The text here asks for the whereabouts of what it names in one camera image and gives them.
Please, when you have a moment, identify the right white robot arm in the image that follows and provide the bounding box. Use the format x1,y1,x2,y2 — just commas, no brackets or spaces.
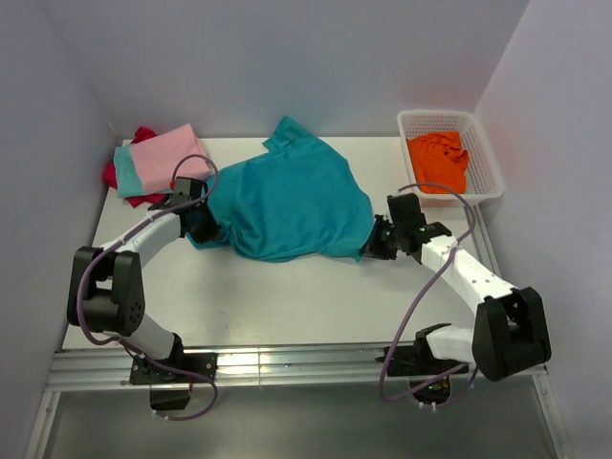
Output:
362,215,552,382

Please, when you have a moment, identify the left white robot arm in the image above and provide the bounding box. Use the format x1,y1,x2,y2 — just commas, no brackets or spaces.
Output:
67,194,220,382

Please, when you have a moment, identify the folded pink t shirt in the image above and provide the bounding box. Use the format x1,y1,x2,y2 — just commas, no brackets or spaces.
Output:
136,124,210,188

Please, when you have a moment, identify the folded light teal t shirt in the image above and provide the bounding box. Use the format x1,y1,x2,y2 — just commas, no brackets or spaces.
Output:
113,143,173,198

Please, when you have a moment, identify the orange crumpled t shirt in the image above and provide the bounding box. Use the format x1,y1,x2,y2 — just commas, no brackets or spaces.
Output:
406,131,470,194

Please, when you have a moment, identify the white plastic basket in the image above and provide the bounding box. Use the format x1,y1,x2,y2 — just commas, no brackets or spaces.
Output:
397,109,504,206

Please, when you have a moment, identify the folded red t shirt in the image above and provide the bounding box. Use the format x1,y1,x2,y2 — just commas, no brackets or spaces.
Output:
101,126,164,208

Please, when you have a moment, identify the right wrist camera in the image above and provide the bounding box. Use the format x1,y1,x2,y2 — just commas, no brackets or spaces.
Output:
387,193,426,230

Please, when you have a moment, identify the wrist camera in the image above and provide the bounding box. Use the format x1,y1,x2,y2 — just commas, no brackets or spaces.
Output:
387,193,426,230
171,177,208,202

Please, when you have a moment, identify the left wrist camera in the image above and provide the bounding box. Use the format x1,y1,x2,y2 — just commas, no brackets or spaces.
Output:
171,177,208,202

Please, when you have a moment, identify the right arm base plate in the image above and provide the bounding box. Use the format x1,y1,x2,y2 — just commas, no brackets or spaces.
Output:
386,343,469,377

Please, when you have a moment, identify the aluminium mounting rail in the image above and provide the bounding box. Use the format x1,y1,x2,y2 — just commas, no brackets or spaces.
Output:
45,341,549,391

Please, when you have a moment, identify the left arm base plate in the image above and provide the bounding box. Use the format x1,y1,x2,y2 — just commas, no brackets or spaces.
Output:
129,353,218,385

